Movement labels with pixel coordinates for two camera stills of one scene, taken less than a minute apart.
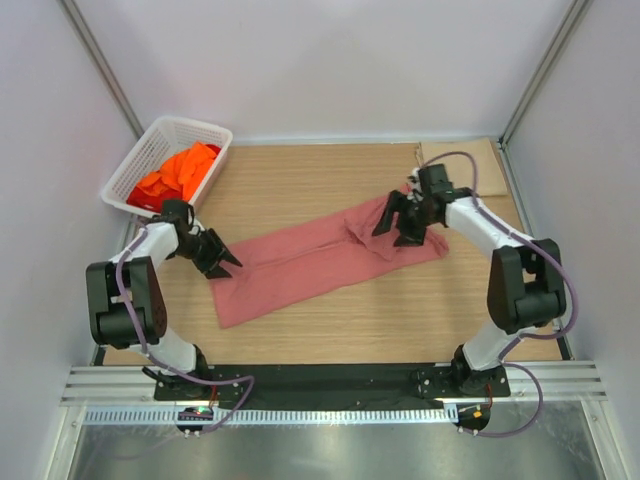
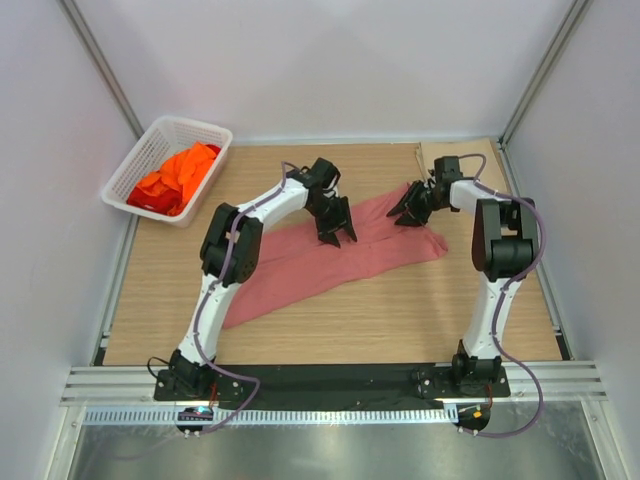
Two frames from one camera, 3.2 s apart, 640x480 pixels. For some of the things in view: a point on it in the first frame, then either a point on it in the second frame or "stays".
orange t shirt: (181, 172) stays
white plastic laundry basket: (177, 160) stays
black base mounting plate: (330, 383) stays
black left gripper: (216, 247) -> (326, 231)
